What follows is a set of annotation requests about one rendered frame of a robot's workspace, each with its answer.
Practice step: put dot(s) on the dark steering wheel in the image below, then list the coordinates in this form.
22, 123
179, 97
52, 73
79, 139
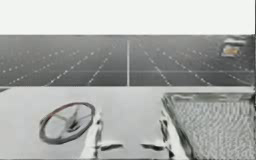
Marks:
45, 119

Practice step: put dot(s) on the grey table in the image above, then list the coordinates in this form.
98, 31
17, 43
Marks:
133, 110

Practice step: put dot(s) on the grey mesh tray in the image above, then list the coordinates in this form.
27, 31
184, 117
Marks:
213, 130

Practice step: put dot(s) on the grey cart with brown box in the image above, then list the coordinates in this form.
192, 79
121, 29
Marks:
230, 50

